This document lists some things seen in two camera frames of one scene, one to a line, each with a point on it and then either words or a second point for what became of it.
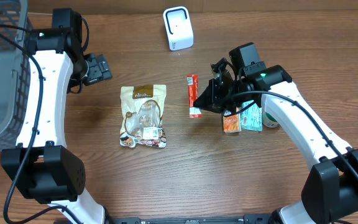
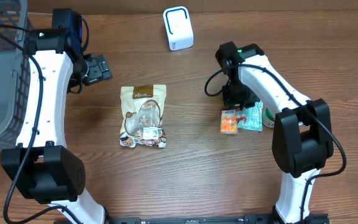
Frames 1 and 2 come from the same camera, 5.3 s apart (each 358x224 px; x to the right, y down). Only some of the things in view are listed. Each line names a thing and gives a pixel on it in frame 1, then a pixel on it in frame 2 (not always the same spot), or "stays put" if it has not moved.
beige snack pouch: [142, 111] stays put
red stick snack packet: [192, 89] to [240, 115]
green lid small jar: [268, 121] stays put
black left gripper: [99, 69] stays put
